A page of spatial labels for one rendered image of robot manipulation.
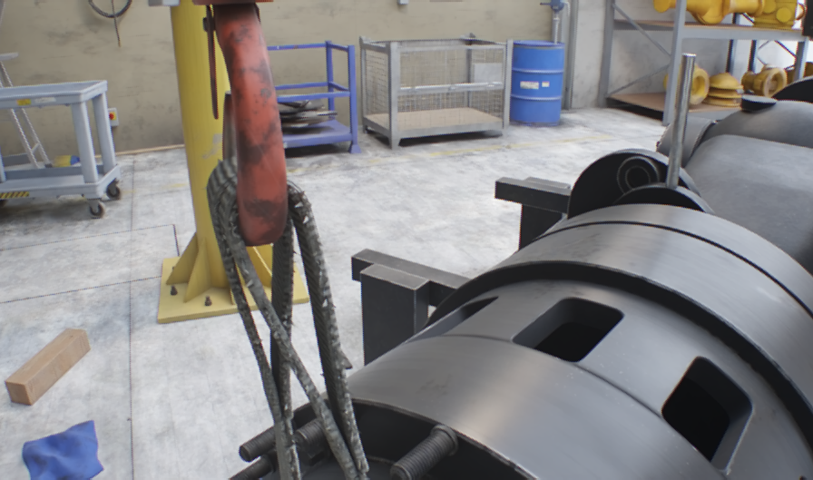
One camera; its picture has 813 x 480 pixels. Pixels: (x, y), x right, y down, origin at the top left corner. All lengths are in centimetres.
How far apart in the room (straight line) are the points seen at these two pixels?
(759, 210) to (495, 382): 83
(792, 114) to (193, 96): 225
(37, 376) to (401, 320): 148
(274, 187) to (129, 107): 607
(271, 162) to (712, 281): 50
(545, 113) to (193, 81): 464
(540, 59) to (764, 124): 512
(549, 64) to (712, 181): 549
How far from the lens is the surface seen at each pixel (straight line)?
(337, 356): 26
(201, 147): 284
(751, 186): 126
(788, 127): 164
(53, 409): 253
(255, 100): 21
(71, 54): 625
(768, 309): 66
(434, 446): 40
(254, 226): 23
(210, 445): 215
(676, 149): 82
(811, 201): 124
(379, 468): 48
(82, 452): 223
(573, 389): 46
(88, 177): 436
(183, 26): 278
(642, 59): 870
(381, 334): 176
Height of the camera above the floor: 137
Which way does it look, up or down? 23 degrees down
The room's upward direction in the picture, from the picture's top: straight up
